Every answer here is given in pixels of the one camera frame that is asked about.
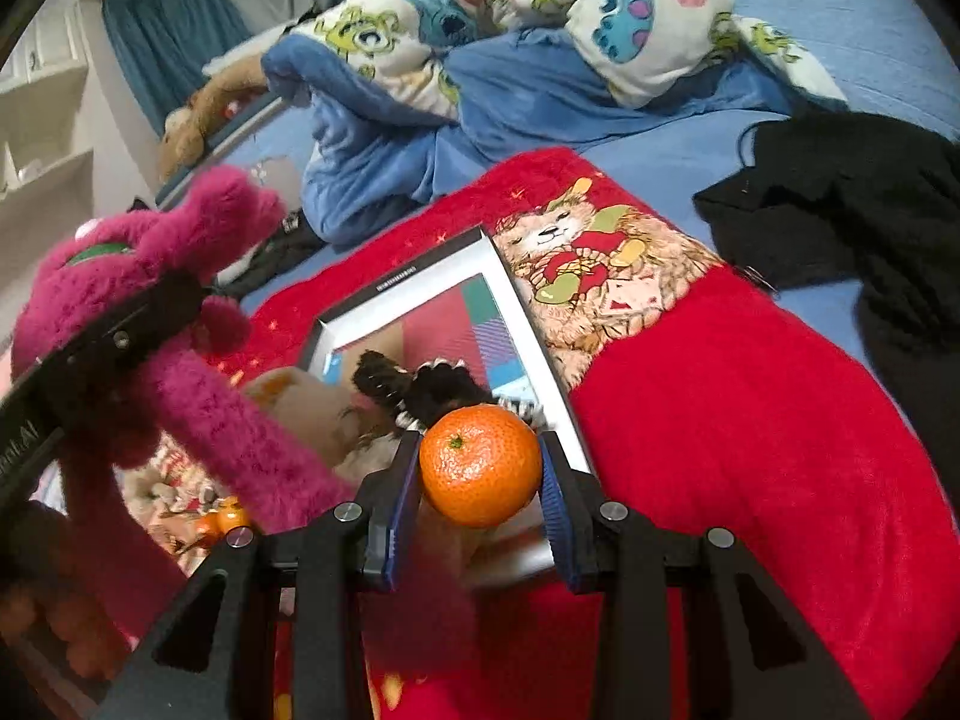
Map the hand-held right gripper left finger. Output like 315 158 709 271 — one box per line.
94 429 425 720

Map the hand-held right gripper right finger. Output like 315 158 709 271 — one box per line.
536 431 871 720

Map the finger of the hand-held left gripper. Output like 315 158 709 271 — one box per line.
15 268 206 428

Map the pink plush toy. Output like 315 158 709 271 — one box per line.
0 165 488 683

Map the black framed shallow box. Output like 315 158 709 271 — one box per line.
296 227 597 477

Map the black scrunchie with white trim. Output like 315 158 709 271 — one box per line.
352 349 545 430

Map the beige plush toy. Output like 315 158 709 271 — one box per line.
244 367 406 481

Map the dark cloth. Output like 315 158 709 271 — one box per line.
216 211 331 297

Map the small orange mandarin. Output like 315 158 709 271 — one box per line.
196 499 252 541

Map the red bear printed blanket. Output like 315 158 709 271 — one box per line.
127 148 950 720

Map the brown plush toy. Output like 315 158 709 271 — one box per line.
156 56 278 181

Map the teal curtain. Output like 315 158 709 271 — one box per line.
101 0 451 136

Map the cartoon printed blue quilt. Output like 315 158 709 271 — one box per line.
262 0 848 245

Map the black garment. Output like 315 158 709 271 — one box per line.
694 111 960 421

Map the blue bed sheet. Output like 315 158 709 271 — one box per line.
157 0 960 391

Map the metal bed rail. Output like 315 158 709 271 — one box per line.
156 99 287 207

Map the white wall shelf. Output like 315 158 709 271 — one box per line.
0 0 98 256

